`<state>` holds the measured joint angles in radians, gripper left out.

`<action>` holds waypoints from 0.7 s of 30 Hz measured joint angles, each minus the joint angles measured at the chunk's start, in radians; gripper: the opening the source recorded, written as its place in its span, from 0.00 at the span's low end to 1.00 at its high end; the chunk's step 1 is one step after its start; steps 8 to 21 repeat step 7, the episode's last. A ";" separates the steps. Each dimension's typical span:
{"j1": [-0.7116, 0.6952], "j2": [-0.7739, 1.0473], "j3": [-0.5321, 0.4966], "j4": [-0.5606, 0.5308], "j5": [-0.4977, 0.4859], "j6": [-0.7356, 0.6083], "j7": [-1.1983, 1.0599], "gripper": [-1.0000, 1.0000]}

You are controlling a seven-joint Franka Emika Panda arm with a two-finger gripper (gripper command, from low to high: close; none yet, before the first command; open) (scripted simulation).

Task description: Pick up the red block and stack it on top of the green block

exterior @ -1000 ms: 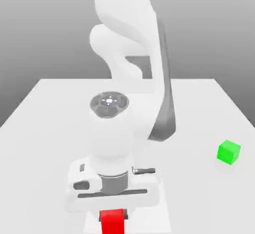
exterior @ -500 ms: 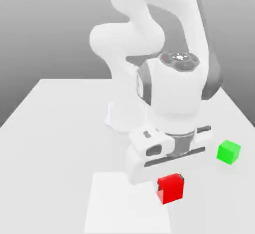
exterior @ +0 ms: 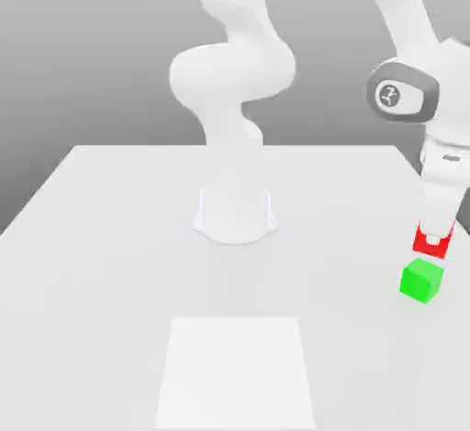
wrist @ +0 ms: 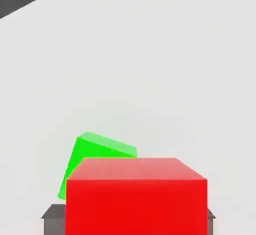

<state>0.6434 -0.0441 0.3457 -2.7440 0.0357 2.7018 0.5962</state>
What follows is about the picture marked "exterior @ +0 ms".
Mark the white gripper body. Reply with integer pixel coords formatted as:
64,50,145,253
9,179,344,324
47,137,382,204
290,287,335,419
419,172,470,237

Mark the small red cube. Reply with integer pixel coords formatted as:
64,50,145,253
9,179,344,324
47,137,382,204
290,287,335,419
411,218,457,260

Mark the small green cube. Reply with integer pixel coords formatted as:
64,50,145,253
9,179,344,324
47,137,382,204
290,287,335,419
398,258,445,305

